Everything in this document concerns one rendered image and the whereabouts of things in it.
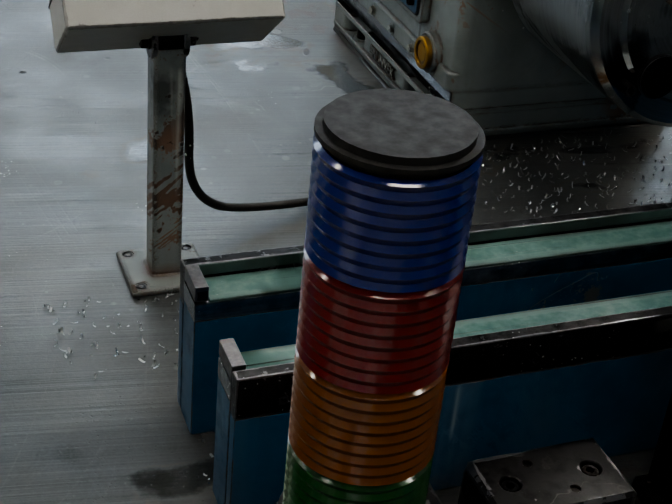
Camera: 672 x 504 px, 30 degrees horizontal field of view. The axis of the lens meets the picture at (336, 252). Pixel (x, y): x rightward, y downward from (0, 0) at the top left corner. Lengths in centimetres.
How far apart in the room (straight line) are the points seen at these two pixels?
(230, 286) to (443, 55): 55
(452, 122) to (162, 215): 64
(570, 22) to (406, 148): 74
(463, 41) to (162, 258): 42
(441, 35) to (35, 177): 45
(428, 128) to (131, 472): 52
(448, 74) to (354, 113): 91
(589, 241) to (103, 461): 40
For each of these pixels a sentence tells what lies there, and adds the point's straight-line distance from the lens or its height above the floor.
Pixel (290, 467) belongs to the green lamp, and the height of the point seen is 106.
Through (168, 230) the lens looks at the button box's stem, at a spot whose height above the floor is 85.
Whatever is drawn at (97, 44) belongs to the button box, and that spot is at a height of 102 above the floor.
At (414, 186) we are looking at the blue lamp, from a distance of 42.
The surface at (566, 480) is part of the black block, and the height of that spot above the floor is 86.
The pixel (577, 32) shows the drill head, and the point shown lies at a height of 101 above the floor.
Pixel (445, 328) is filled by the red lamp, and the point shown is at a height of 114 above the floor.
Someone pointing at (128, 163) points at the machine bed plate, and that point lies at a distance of 128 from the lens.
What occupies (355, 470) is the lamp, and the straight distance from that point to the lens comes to 49.
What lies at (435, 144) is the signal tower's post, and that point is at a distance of 43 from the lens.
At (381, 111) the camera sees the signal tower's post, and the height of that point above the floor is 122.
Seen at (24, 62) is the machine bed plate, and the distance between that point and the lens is 151.
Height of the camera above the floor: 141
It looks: 32 degrees down
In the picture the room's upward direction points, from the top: 6 degrees clockwise
